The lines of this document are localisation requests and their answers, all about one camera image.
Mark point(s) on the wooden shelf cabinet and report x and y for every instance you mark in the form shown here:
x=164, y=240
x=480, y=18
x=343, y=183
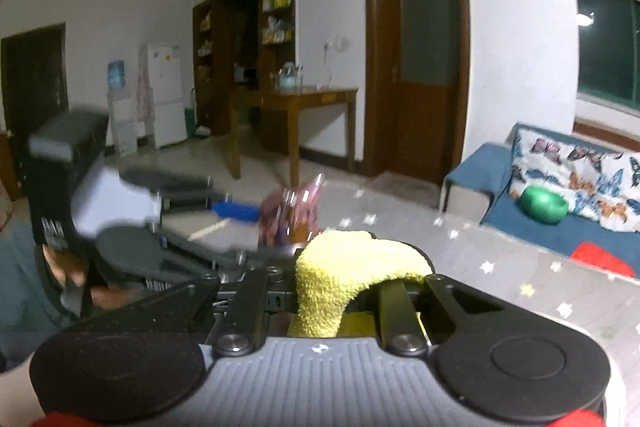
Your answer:
x=220, y=57

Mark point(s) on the green bowl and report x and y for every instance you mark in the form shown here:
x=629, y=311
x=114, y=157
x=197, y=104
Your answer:
x=542, y=204

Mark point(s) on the blue sofa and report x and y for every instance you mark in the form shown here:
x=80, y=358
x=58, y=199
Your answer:
x=500, y=212

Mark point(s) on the yellow packages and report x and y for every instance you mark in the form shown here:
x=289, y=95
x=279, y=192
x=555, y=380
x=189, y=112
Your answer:
x=277, y=14

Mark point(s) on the pink hanging cloth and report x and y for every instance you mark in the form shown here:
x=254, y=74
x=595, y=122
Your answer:
x=144, y=94

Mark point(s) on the glass teapot set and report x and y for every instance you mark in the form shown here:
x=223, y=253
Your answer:
x=289, y=78

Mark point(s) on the dark wooden door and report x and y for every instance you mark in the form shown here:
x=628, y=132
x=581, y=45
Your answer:
x=35, y=107

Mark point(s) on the yellow microfiber cloth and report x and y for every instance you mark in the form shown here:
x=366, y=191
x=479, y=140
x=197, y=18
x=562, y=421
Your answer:
x=345, y=267

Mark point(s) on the wall outlet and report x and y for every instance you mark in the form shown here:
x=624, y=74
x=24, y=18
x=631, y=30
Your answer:
x=339, y=44

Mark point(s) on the dark window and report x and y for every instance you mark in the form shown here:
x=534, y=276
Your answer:
x=607, y=47

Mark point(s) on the person's left hand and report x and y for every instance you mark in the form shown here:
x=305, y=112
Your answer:
x=67, y=267

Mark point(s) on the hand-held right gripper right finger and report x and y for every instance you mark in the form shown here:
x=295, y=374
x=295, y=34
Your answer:
x=395, y=307

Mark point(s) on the wooden door with glass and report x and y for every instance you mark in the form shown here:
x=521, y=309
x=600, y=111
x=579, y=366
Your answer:
x=420, y=72

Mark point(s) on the red fabric piece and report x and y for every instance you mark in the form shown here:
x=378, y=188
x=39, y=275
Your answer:
x=600, y=259

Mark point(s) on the wooden side table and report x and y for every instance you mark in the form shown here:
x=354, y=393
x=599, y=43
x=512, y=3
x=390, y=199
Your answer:
x=300, y=99

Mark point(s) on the pink metal thermos bottle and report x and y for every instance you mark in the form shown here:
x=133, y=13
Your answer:
x=292, y=217

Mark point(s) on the butterfly print pillow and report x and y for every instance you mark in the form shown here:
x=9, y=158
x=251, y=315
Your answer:
x=590, y=177

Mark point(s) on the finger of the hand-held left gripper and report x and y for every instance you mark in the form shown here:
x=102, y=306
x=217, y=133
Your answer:
x=235, y=212
x=210, y=254

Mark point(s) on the white refrigerator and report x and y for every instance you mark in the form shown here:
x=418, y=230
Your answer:
x=165, y=97

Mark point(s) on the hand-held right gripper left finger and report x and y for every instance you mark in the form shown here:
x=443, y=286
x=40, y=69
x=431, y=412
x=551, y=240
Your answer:
x=255, y=302

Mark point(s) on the grey star-print tablecloth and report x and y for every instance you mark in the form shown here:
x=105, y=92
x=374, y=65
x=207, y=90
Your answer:
x=500, y=267

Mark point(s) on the water dispenser with blue bottle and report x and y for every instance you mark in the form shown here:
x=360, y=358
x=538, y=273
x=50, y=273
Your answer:
x=121, y=107

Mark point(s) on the green bin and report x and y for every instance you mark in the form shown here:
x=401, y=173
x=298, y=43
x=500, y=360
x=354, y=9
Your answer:
x=190, y=123

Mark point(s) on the brown doormat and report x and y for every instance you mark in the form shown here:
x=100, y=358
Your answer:
x=407, y=189

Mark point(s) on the white mop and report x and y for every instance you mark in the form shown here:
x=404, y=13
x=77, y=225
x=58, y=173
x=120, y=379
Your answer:
x=202, y=131

